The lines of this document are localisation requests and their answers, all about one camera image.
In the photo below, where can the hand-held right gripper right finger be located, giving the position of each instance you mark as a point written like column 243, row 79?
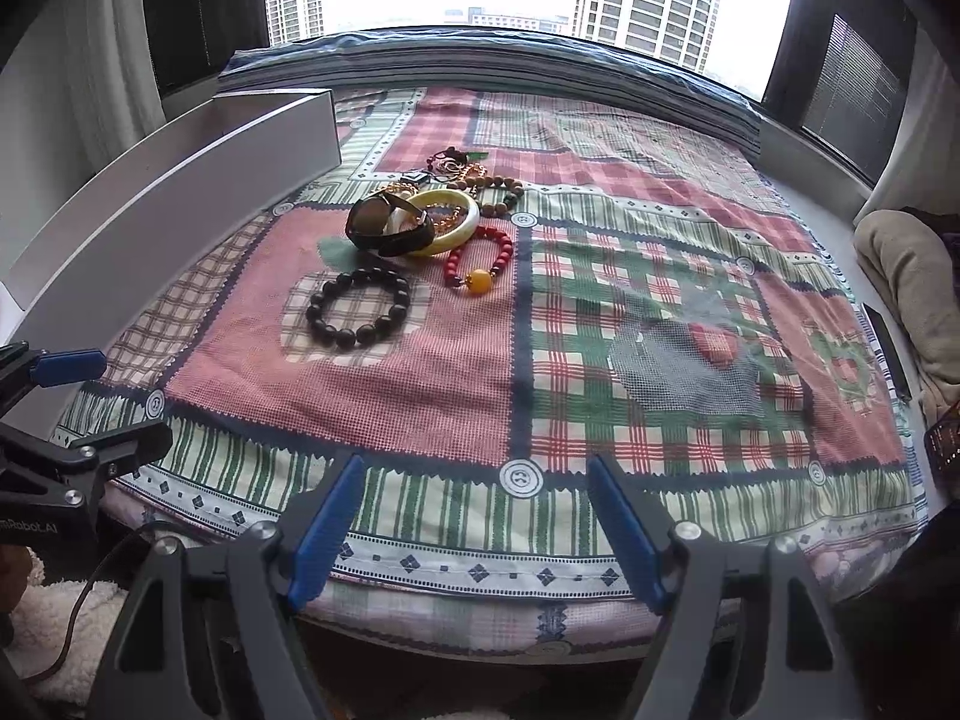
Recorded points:
column 626, row 532

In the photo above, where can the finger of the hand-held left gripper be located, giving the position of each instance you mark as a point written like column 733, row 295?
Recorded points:
column 112, row 450
column 67, row 367

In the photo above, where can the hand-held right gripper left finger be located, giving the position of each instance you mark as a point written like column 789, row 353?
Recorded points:
column 330, row 532

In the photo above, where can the white box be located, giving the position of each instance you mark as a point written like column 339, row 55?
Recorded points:
column 150, row 187

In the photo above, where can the dark translucent bangle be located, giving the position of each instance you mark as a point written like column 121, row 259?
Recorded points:
column 367, row 221

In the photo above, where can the pale jade bangle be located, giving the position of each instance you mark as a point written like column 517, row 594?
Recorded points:
column 459, row 236

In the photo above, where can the white fleece cloth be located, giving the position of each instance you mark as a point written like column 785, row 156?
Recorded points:
column 52, row 615

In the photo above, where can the patchwork plaid blanket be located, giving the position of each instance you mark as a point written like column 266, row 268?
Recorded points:
column 420, row 382

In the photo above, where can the white curtain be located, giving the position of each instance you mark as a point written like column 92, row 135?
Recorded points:
column 900, row 165
column 82, row 90

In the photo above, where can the black phone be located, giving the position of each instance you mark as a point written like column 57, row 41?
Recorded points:
column 889, row 352

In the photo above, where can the beige cloth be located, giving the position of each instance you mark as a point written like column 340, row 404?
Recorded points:
column 907, row 277

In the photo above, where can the slim high-rise building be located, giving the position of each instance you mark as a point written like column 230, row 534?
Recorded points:
column 292, row 0

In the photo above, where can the blue striped bedding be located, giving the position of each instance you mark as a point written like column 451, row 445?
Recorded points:
column 525, row 64

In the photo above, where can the window screen panel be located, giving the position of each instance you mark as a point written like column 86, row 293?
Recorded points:
column 847, row 97

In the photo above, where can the low distant building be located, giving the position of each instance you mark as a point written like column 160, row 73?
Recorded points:
column 502, row 19

